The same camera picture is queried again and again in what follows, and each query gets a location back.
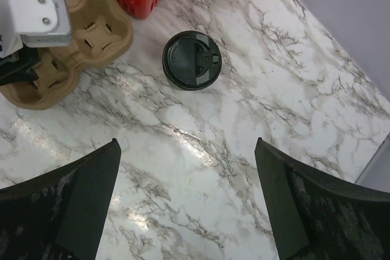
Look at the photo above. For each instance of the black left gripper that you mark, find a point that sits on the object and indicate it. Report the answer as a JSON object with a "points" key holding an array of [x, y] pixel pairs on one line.
{"points": [[19, 66]]}

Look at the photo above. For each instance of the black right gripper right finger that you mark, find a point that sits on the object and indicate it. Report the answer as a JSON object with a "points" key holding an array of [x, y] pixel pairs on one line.
{"points": [[315, 215]]}

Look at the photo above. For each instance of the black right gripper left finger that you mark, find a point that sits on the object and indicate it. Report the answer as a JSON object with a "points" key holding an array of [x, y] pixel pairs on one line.
{"points": [[60, 214]]}

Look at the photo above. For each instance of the brown cardboard cup carrier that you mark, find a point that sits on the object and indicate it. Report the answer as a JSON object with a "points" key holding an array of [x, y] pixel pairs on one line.
{"points": [[102, 32]]}

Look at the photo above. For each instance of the black plastic cup lid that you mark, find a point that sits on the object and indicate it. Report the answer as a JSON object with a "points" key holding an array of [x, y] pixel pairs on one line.
{"points": [[191, 60]]}

